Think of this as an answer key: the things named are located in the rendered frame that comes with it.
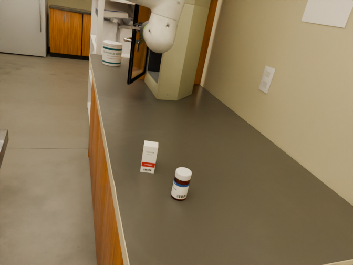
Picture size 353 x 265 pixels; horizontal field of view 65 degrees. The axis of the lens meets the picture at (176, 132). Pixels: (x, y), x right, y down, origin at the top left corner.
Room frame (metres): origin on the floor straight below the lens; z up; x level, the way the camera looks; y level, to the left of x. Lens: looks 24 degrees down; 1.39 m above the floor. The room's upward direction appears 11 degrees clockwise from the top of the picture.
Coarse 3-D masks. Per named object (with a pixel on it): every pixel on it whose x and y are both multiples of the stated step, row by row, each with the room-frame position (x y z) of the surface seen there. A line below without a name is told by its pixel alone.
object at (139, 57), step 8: (136, 8) 1.36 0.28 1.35; (144, 8) 1.50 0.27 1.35; (144, 16) 1.51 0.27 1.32; (136, 48) 1.43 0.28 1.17; (144, 48) 1.59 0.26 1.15; (136, 56) 1.45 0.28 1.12; (144, 56) 1.61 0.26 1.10; (136, 64) 1.46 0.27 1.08; (144, 64) 1.63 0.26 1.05; (128, 72) 1.36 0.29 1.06; (136, 72) 1.48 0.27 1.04; (128, 80) 1.36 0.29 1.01
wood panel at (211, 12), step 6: (216, 0) 1.87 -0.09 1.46; (210, 6) 1.86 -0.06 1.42; (216, 6) 1.87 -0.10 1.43; (210, 12) 1.86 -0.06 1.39; (210, 18) 1.86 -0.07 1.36; (210, 24) 1.87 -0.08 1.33; (210, 30) 1.87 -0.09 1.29; (204, 36) 1.86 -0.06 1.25; (210, 36) 1.87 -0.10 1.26; (204, 42) 1.86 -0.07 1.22; (204, 48) 1.87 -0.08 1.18; (204, 54) 1.87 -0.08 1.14; (204, 60) 1.87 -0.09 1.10; (198, 66) 1.86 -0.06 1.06; (198, 72) 1.86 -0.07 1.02; (138, 78) 1.71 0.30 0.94; (144, 78) 1.73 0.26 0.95; (198, 78) 1.87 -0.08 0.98; (198, 84) 1.87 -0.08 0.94
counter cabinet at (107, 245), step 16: (96, 112) 1.61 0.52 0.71; (96, 128) 1.54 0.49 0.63; (96, 144) 1.47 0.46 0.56; (96, 160) 1.41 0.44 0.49; (96, 176) 1.35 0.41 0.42; (96, 192) 1.29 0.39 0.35; (96, 208) 1.24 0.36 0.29; (112, 208) 0.75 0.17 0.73; (96, 224) 1.18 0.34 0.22; (112, 224) 0.72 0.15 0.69; (96, 240) 1.13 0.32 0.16; (112, 240) 0.69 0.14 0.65; (96, 256) 1.08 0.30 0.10; (112, 256) 0.67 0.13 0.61
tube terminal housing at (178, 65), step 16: (192, 0) 1.42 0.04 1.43; (208, 0) 1.57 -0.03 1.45; (192, 16) 1.43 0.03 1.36; (176, 32) 1.40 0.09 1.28; (192, 32) 1.46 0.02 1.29; (176, 48) 1.40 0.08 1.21; (192, 48) 1.49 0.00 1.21; (176, 64) 1.41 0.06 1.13; (192, 64) 1.53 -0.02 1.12; (144, 80) 1.67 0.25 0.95; (160, 80) 1.38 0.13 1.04; (176, 80) 1.41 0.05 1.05; (192, 80) 1.58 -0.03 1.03; (160, 96) 1.39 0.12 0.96; (176, 96) 1.42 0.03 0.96
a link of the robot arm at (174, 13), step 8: (128, 0) 1.02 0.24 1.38; (136, 0) 1.02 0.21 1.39; (144, 0) 1.01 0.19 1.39; (152, 0) 1.01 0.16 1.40; (160, 0) 1.01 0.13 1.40; (168, 0) 1.01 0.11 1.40; (176, 0) 1.01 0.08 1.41; (184, 0) 1.05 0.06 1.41; (152, 8) 1.03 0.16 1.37; (160, 8) 1.01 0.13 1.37; (168, 8) 1.01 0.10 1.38; (176, 8) 1.02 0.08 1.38; (168, 16) 1.01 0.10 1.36; (176, 16) 1.03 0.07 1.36
